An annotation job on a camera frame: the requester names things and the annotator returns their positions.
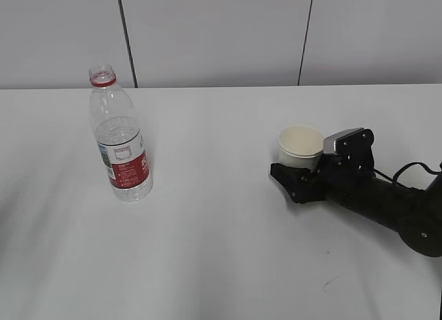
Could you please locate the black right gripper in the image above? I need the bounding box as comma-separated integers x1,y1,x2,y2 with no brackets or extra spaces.
270,153,376,204

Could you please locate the white paper cup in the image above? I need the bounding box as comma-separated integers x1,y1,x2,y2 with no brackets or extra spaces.
278,125,324,171

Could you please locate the clear water bottle red label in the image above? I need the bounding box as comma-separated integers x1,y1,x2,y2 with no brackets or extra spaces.
88,64,153,202

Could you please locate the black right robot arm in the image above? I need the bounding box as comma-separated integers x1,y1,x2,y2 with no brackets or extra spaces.
270,155,441,258

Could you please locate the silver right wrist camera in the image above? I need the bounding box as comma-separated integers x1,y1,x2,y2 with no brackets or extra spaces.
323,127,374,158

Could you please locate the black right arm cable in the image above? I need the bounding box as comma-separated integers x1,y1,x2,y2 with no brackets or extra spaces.
372,162,442,188

